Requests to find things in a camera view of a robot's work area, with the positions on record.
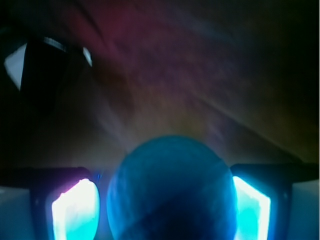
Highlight brown paper bag tray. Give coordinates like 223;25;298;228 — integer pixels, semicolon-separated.
0;0;320;172

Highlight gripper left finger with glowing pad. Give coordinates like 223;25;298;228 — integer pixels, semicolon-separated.
0;167;100;240

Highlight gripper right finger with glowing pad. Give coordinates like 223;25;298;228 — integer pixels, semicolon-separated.
231;163;320;240

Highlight blue ball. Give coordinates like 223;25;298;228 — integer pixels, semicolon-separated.
106;136;237;240

